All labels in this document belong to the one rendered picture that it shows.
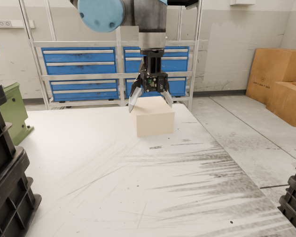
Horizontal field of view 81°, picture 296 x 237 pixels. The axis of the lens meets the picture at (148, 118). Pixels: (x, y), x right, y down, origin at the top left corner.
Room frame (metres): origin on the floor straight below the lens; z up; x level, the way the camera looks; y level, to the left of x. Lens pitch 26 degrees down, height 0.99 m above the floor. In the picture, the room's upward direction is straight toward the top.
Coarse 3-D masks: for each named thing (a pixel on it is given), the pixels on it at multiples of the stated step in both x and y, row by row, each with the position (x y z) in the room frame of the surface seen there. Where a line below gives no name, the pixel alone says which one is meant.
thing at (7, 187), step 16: (16, 160) 0.21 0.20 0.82; (16, 176) 0.19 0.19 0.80; (0, 192) 0.16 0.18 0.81; (16, 192) 0.19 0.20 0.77; (32, 192) 0.23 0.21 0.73; (0, 208) 0.16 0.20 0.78; (16, 208) 0.17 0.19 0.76; (32, 208) 0.21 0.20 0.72; (0, 224) 0.15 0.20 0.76; (16, 224) 0.17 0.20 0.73
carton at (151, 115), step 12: (156, 96) 0.64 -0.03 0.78; (144, 108) 0.52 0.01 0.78; (156, 108) 0.52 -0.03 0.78; (168, 108) 0.52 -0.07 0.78; (132, 120) 0.57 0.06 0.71; (144, 120) 0.47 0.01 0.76; (156, 120) 0.48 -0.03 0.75; (168, 120) 0.49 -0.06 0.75; (144, 132) 0.47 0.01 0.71; (156, 132) 0.48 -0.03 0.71; (168, 132) 0.49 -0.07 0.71
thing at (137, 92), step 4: (136, 88) 0.54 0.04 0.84; (140, 88) 0.53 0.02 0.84; (136, 92) 0.54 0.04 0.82; (140, 92) 0.54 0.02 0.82; (132, 96) 0.54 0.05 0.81; (136, 96) 0.52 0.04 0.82; (132, 100) 0.53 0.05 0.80; (136, 100) 0.50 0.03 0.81; (128, 104) 0.54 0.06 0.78; (132, 104) 0.50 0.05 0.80; (128, 108) 0.54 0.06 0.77; (132, 108) 0.54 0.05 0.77
